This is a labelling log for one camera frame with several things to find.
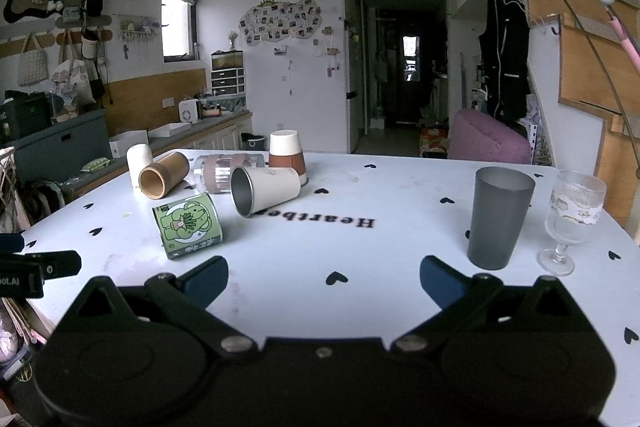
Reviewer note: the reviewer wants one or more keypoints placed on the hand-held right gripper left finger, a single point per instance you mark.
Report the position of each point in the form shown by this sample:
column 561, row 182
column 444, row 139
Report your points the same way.
column 205, row 281

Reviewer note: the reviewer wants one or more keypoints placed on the pink beanbag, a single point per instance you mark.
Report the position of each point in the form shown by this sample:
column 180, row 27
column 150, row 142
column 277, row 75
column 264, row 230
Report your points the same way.
column 487, row 137

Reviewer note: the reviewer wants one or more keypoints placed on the grey storage bench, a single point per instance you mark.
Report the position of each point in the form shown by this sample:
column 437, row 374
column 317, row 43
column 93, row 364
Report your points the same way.
column 60, row 142

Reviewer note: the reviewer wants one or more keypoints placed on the clear stemmed glass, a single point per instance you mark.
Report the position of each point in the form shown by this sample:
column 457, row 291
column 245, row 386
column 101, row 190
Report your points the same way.
column 575, row 207

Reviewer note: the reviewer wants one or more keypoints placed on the white open box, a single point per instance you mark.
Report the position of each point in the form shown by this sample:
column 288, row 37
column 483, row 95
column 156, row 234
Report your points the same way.
column 127, row 142

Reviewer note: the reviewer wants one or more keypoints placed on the white refrigerator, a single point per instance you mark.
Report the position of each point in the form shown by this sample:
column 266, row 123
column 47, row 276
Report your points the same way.
column 351, row 67

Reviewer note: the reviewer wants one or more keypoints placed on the grey tumbler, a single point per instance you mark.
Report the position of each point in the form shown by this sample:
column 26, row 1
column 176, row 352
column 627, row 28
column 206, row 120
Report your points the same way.
column 497, row 219

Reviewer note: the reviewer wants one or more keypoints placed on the flat white box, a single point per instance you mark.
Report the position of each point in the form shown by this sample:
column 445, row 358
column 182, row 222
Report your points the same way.
column 170, row 129

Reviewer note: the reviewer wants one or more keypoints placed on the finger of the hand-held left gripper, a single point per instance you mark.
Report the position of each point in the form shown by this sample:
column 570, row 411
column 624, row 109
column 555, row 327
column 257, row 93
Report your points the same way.
column 10, row 243
column 57, row 263

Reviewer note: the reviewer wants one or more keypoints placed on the black basket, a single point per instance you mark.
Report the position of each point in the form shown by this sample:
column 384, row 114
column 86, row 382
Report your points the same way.
column 252, row 142

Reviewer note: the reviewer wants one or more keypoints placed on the printed tote bag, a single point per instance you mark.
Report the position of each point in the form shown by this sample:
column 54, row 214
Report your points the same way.
column 72, row 79

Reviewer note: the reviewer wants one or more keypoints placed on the green printed cup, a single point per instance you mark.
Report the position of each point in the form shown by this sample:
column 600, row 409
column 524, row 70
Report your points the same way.
column 187, row 224

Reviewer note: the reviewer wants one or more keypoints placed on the brown and white paper cup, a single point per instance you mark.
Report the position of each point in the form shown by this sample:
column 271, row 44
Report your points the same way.
column 286, row 152

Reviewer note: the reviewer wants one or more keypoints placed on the wooden staircase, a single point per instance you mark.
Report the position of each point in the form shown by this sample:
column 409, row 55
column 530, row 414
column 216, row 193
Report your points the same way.
column 585, row 72

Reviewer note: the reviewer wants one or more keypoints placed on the red box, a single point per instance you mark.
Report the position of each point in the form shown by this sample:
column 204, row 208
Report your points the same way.
column 434, row 142

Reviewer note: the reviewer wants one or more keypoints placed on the black hanging jacket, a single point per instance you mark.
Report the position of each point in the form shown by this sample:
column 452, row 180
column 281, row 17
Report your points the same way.
column 505, row 52

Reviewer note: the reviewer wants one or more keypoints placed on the green pouch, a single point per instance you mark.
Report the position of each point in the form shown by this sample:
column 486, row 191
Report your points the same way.
column 96, row 164

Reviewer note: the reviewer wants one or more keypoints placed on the black bag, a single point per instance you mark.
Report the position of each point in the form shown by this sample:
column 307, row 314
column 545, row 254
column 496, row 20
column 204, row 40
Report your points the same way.
column 25, row 114

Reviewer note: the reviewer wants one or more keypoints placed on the white drawer organizer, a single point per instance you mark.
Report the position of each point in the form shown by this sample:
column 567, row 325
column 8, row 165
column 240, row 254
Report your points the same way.
column 227, row 82

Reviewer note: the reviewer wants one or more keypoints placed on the cloud-shaped photo board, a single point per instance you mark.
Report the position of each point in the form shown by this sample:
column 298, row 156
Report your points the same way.
column 280, row 21

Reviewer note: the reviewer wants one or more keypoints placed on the small white cup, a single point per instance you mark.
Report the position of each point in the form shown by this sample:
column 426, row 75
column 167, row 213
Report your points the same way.
column 137, row 159

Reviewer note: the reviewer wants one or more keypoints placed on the white knit bag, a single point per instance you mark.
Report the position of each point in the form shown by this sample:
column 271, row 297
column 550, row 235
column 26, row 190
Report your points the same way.
column 32, row 67

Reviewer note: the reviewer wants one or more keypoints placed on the white metal cup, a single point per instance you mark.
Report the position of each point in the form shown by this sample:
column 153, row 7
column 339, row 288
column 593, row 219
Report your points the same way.
column 270, row 187

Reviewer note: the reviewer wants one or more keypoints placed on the small fish tank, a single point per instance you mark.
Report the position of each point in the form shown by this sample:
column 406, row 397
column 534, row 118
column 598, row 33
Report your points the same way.
column 227, row 60

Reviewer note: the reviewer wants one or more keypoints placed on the small white appliance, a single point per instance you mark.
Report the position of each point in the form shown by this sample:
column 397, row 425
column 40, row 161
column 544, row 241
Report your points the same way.
column 187, row 111

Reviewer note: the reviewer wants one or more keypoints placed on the bamboo cup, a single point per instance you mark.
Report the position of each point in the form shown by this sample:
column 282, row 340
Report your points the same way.
column 162, row 174

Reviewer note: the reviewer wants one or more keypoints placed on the window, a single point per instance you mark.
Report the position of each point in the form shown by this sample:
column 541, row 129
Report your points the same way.
column 175, row 27

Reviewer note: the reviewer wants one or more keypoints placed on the clear cup with pink sleeve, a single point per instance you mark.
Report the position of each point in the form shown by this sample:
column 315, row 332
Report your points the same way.
column 220, row 172

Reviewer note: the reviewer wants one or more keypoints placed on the white counter cabinet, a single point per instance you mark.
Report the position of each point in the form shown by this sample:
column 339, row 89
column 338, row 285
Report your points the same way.
column 215, row 134

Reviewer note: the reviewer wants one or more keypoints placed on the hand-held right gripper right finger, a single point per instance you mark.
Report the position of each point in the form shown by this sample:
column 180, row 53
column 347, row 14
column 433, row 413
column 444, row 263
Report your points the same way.
column 440, row 283

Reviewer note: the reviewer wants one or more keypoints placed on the white wall rack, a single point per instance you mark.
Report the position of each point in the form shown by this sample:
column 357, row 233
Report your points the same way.
column 139, row 31

